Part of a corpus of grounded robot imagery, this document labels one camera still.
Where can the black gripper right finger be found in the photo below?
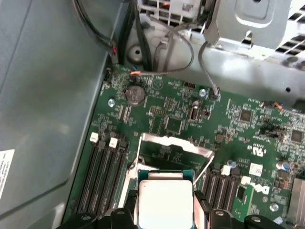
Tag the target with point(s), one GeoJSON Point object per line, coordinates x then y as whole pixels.
{"type": "Point", "coordinates": [214, 220]}

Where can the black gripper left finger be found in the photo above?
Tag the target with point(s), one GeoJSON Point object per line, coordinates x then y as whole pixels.
{"type": "Point", "coordinates": [124, 219]}

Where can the silver square CPU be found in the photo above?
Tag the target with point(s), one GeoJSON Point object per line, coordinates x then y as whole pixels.
{"type": "Point", "coordinates": [164, 202]}

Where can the metal socket cover frame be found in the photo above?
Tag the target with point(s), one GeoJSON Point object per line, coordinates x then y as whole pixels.
{"type": "Point", "coordinates": [155, 138]}

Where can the silver motherboard screw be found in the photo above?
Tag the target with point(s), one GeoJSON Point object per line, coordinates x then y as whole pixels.
{"type": "Point", "coordinates": [110, 102]}
{"type": "Point", "coordinates": [274, 207]}
{"type": "Point", "coordinates": [202, 93]}

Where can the silver chipset heatsink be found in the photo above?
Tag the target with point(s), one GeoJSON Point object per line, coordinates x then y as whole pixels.
{"type": "Point", "coordinates": [299, 200]}

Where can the green motherboard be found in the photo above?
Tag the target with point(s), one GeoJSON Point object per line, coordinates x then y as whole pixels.
{"type": "Point", "coordinates": [214, 119]}

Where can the black square chip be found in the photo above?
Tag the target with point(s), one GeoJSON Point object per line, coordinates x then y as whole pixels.
{"type": "Point", "coordinates": [174, 123]}

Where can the silver board port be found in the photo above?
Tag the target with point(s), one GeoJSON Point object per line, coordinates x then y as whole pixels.
{"type": "Point", "coordinates": [194, 114]}

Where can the white case sticker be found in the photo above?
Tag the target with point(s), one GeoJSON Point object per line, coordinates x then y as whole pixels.
{"type": "Point", "coordinates": [7, 176]}

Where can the round coin battery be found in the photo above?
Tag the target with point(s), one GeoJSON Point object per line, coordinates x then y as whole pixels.
{"type": "Point", "coordinates": [135, 95]}

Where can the black PC case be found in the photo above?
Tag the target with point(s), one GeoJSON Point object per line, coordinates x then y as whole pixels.
{"type": "Point", "coordinates": [47, 95]}

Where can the silver metal drive cage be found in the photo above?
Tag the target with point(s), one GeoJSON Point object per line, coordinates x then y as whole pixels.
{"type": "Point", "coordinates": [257, 19]}

